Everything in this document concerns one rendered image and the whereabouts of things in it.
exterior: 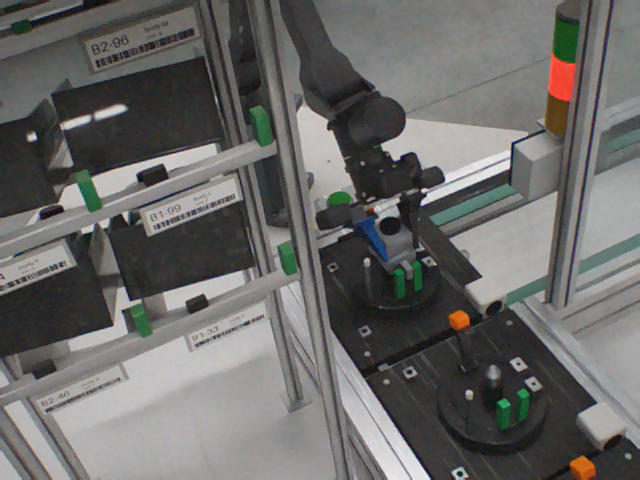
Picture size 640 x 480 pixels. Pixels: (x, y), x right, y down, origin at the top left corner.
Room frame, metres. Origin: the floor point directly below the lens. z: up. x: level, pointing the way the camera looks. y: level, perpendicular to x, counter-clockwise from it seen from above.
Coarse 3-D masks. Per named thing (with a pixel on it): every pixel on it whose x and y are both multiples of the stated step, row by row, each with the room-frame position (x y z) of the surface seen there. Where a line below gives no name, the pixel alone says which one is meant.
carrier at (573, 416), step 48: (480, 336) 0.70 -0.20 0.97; (528, 336) 0.69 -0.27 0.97; (384, 384) 0.65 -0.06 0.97; (432, 384) 0.64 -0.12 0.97; (480, 384) 0.59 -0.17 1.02; (528, 384) 0.59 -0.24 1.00; (576, 384) 0.60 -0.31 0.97; (432, 432) 0.56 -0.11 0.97; (480, 432) 0.54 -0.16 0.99; (528, 432) 0.53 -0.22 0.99; (576, 432) 0.53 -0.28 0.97; (624, 432) 0.52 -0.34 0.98
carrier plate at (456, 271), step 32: (320, 256) 0.91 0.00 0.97; (352, 256) 0.90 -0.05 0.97; (448, 256) 0.87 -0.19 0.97; (448, 288) 0.80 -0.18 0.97; (352, 320) 0.77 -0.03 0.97; (384, 320) 0.76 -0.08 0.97; (416, 320) 0.75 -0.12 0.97; (448, 320) 0.74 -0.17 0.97; (480, 320) 0.74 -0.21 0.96; (352, 352) 0.71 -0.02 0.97; (384, 352) 0.70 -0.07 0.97; (416, 352) 0.71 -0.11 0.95
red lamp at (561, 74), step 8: (552, 56) 0.79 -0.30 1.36; (552, 64) 0.78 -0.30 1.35; (560, 64) 0.77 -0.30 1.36; (568, 64) 0.76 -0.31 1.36; (552, 72) 0.78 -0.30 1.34; (560, 72) 0.77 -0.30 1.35; (568, 72) 0.76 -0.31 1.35; (552, 80) 0.78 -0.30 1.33; (560, 80) 0.77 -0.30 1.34; (568, 80) 0.76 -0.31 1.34; (552, 88) 0.78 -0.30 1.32; (560, 88) 0.77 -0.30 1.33; (568, 88) 0.76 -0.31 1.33; (560, 96) 0.77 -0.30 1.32; (568, 96) 0.76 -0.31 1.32
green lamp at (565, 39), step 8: (560, 24) 0.77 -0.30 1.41; (568, 24) 0.77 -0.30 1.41; (576, 24) 0.76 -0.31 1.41; (560, 32) 0.77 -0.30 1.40; (568, 32) 0.77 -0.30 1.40; (576, 32) 0.76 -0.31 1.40; (560, 40) 0.77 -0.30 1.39; (568, 40) 0.76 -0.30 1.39; (576, 40) 0.76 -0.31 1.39; (552, 48) 0.79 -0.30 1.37; (560, 48) 0.77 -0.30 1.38; (568, 48) 0.76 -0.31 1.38; (560, 56) 0.77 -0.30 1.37; (568, 56) 0.76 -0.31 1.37
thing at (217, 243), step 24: (120, 216) 0.69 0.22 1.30; (216, 216) 0.60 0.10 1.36; (240, 216) 0.60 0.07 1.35; (120, 240) 0.58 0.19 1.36; (144, 240) 0.58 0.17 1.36; (168, 240) 0.58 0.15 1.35; (192, 240) 0.58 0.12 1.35; (216, 240) 0.59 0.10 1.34; (240, 240) 0.59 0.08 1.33; (120, 264) 0.57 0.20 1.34; (144, 264) 0.57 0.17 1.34; (168, 264) 0.57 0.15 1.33; (192, 264) 0.57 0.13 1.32; (216, 264) 0.57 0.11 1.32; (240, 264) 0.58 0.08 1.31; (144, 288) 0.56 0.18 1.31; (168, 288) 0.56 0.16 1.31
